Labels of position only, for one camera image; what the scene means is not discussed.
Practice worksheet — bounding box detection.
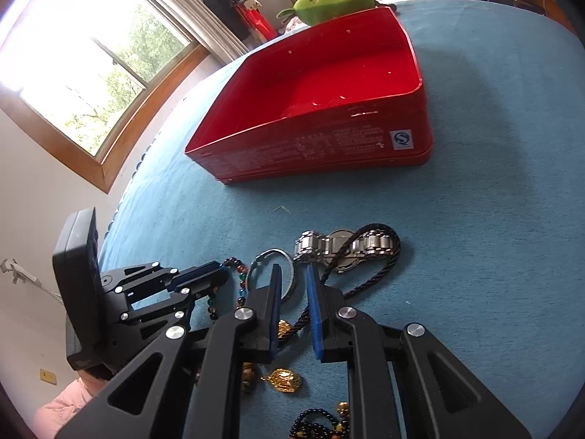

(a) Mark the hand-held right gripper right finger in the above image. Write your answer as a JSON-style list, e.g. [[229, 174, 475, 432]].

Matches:
[[306, 264, 533, 439]]

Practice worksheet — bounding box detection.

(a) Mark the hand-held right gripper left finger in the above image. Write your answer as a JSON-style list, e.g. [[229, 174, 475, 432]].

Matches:
[[55, 263, 283, 439]]

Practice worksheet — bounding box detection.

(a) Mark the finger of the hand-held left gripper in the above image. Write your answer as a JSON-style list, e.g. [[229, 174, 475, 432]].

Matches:
[[99, 260, 230, 294], [116, 284, 219, 335]]

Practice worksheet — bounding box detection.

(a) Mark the multicolour bead bracelet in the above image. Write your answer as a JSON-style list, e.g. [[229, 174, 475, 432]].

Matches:
[[207, 257, 251, 322]]

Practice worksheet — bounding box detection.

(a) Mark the silver bangle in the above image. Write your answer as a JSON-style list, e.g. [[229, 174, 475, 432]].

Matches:
[[246, 248, 299, 303]]

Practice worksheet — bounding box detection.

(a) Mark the gold pendant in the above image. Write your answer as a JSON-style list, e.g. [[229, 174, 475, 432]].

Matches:
[[261, 367, 305, 394]]

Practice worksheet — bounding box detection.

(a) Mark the dark braided cord necklace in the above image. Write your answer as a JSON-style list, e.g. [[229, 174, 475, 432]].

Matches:
[[276, 223, 402, 341]]

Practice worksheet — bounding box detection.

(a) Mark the silver metal watch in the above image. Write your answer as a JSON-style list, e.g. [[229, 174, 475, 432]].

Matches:
[[292, 228, 399, 275]]

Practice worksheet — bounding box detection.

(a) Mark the dark bead bracelet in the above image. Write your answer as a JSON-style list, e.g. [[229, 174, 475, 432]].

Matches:
[[289, 401, 352, 439]]

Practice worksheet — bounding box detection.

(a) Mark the red plastic box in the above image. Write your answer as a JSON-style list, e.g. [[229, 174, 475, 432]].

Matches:
[[184, 5, 434, 186]]

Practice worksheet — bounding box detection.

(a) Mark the person's left forearm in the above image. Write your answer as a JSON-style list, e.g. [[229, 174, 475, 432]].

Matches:
[[34, 372, 113, 439]]

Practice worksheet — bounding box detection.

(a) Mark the wooden framed window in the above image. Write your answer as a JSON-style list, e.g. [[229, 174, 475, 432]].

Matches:
[[0, 0, 215, 194]]

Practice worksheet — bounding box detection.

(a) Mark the coat rack with clothes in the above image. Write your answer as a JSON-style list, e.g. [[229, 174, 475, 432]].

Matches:
[[197, 0, 279, 43]]

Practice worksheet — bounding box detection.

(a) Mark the green avocado plush toy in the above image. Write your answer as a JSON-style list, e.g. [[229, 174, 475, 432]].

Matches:
[[276, 0, 388, 28]]

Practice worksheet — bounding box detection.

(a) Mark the white wall cable clip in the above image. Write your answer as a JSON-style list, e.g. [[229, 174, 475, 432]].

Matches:
[[0, 257, 62, 303]]

